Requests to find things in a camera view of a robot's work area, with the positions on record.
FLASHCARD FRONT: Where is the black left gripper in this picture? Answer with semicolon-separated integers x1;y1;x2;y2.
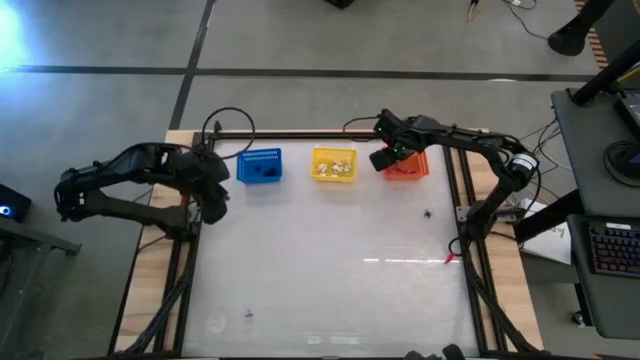
179;149;232;225

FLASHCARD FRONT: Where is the orange plastic basket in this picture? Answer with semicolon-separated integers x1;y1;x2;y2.
383;149;430;182

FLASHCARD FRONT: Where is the blue plastic basket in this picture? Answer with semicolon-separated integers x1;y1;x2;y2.
236;147;284;185

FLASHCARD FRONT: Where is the yellow plastic basket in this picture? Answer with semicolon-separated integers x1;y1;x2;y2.
311;146;359;184

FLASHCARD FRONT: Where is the black desk leg bar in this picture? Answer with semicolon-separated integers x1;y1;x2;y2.
514;189;576;241

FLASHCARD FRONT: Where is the white paper sheet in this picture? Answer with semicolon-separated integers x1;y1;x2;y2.
519;197;574;266

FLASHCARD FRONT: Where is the dark grey side table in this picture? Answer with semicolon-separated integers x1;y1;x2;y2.
0;217;82;360

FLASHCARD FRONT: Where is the black box with blue light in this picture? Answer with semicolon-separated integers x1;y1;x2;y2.
0;183;32;224

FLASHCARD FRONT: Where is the grey desk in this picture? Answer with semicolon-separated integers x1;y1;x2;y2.
567;214;640;341
550;87;640;217

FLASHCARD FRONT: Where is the black rounded object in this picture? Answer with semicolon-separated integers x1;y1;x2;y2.
403;343;467;360

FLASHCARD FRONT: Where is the black stand foot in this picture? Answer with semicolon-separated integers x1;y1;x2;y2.
547;0;616;56

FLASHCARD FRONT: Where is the black slanted pole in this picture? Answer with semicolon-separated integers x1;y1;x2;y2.
569;37;640;107

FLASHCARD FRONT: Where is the black round monitor base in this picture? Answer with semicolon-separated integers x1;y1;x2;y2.
603;139;640;181

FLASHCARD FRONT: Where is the orange striped floor mat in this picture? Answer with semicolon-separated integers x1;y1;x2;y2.
571;0;610;70

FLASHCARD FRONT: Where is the black computer keyboard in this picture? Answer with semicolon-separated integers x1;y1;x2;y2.
588;222;640;279

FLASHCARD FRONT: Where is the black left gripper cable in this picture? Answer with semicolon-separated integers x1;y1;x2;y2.
201;106;257;161

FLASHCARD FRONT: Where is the black aluminium table frame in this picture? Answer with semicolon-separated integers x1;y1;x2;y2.
107;119;549;360

